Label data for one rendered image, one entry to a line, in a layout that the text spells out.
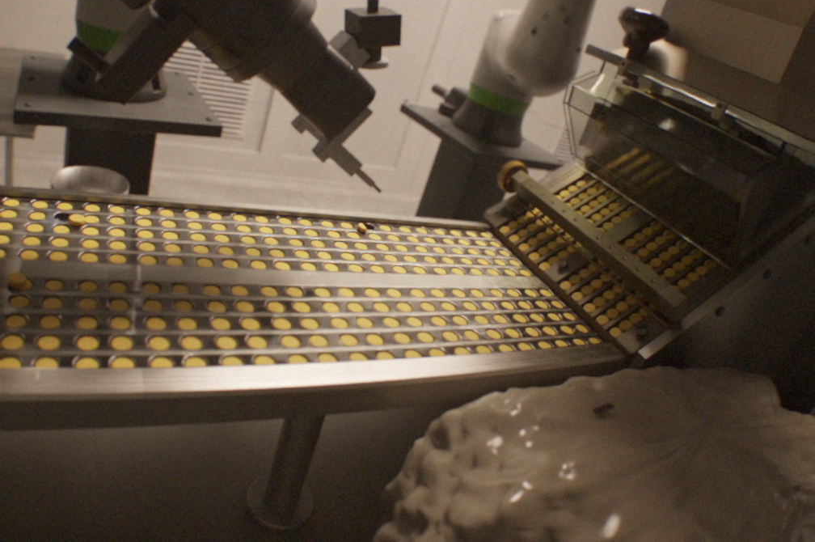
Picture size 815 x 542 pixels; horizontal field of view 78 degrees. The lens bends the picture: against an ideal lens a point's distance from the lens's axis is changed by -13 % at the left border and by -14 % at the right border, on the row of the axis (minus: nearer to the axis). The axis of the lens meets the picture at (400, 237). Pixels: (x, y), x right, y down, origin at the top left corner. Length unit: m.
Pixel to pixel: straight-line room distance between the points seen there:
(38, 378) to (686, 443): 0.34
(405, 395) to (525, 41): 0.69
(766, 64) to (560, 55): 0.46
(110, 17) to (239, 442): 0.53
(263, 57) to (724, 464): 0.36
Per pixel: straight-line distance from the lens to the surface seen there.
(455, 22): 3.10
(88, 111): 0.75
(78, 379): 0.30
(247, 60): 0.35
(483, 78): 1.11
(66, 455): 0.47
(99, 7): 0.79
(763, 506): 0.37
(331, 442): 0.50
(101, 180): 0.67
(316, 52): 0.36
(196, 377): 0.30
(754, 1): 0.56
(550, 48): 0.93
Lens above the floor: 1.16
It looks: 24 degrees down
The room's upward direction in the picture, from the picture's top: 19 degrees clockwise
